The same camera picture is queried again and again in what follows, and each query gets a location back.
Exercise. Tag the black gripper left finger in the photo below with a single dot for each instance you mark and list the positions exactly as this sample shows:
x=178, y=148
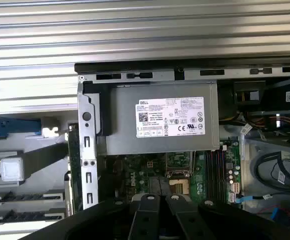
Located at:
x=144, y=220

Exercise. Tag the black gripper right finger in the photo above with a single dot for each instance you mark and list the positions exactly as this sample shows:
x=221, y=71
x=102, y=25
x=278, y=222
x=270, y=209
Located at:
x=188, y=220

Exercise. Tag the motherboard RAM slot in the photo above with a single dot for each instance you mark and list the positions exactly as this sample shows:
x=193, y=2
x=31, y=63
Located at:
x=205, y=175
x=210, y=175
x=222, y=175
x=217, y=175

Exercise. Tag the CPU socket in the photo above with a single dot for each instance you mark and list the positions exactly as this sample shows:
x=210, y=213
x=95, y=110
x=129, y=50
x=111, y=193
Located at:
x=179, y=186

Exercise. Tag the metal socket cover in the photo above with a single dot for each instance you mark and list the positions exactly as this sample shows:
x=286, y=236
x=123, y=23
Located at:
x=179, y=174

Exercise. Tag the green motherboard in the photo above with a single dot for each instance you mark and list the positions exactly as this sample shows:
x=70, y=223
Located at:
x=197, y=172

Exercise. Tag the four pin power connector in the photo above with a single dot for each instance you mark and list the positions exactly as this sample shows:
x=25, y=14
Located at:
x=149, y=165

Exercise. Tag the grey power supply unit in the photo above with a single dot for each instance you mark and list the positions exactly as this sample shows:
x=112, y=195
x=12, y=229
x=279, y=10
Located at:
x=124, y=125

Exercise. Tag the silver CPU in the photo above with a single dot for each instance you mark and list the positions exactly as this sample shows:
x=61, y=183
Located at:
x=12, y=169

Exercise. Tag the black open PC case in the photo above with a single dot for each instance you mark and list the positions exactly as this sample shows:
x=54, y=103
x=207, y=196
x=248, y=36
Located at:
x=163, y=75

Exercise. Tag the grey parts rack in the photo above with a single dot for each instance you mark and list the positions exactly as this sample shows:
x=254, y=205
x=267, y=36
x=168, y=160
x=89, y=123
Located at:
x=10, y=147

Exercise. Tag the hard disk in blue carrier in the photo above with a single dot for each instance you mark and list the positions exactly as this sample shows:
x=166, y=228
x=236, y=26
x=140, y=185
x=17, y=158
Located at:
x=15, y=126

